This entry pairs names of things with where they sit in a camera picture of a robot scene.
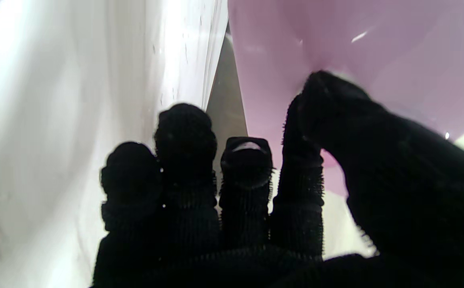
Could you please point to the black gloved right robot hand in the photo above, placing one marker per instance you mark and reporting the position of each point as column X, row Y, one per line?
column 216, row 248

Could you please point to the pink tissue box cover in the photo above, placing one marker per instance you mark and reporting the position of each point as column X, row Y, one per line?
column 376, row 48

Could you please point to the brown leather sofa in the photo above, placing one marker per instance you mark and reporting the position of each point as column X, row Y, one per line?
column 228, row 96

